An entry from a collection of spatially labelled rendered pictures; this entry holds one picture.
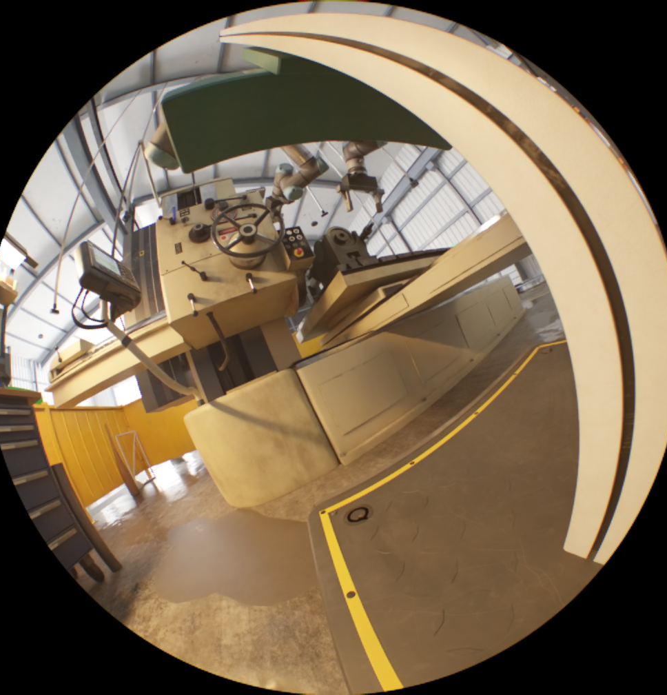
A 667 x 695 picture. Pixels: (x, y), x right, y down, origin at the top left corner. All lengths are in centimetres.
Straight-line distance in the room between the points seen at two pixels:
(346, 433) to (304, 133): 123
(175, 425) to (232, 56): 857
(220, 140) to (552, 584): 62
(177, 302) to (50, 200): 918
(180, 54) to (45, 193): 561
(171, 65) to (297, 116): 774
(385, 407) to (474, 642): 126
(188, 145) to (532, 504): 62
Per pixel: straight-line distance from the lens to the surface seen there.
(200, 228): 143
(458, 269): 90
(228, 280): 127
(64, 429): 311
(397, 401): 140
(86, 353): 201
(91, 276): 90
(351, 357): 127
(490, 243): 83
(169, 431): 385
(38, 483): 137
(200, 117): 41
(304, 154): 97
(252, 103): 42
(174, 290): 132
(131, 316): 222
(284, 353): 180
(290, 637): 66
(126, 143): 915
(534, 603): 21
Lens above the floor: 52
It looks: 4 degrees up
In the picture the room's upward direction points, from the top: 25 degrees counter-clockwise
